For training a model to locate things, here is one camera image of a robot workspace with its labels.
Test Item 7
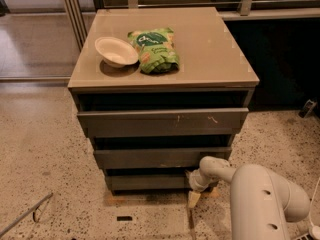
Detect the grey metal rod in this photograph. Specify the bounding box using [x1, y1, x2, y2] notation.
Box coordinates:
[0, 192, 53, 238]

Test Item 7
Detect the white paper bowl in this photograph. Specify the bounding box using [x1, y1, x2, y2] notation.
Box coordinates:
[95, 37, 138, 68]

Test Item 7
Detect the grey drawer cabinet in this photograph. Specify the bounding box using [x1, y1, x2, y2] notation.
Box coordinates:
[68, 7, 259, 177]

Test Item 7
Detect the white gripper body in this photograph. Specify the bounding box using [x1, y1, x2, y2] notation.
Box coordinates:
[189, 169, 212, 192]

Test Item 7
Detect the dark caster foot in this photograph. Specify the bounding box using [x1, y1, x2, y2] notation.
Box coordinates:
[298, 99, 317, 118]

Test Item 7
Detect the white cable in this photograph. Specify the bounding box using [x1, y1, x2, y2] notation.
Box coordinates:
[307, 177, 320, 240]

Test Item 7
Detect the green snack bag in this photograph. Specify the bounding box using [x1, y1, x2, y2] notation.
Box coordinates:
[127, 27, 179, 74]

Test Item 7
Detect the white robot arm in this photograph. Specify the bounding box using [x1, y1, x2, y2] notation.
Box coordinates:
[187, 156, 311, 240]

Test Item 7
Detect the grey top drawer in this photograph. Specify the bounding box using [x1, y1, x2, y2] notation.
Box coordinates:
[78, 108, 248, 138]

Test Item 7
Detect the grey bottom drawer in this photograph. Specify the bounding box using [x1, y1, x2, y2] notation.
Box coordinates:
[105, 174, 190, 191]

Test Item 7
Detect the grey drawer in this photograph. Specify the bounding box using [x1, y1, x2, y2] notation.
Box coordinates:
[94, 147, 232, 169]
[78, 108, 248, 138]
[105, 174, 190, 191]

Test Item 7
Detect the grey middle drawer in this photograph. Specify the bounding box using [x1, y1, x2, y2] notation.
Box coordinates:
[94, 147, 232, 169]

